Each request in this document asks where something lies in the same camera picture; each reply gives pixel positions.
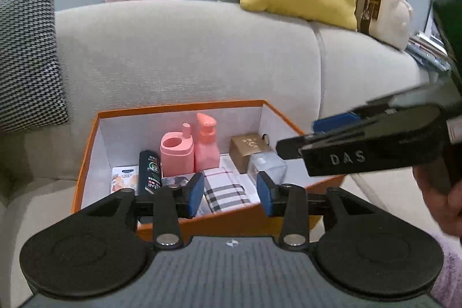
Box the stack of magazines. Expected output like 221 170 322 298
404 30 452 72

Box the beige gift box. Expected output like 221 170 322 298
230 134 273 174

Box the cream handbag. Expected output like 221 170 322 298
355 0 414 51

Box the plaid pattern box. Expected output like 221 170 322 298
202 167 252 213

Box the orange cardboard box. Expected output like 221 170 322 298
71 99 345 244

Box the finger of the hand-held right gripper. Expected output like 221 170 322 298
276 124 365 161
312 81 448 134

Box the person's right hand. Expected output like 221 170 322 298
412 164 462 236

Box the clear glass bottle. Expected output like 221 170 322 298
247 151 288 186

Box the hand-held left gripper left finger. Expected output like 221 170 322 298
81 172 206 251

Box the grey fabric sofa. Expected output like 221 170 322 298
0 0 462 308

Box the dark blue bottle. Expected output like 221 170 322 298
137 150 162 197

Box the purple fuzzy blanket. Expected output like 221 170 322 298
429 232 462 308

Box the pink plastic container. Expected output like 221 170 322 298
160 123 195 178

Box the black white houndstooth pillow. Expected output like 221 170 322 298
0 0 70 133

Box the white printed packet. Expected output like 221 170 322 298
110 165 139 194

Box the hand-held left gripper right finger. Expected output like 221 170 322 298
256 171 380 251

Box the pink pump bottle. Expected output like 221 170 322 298
194 112 221 171

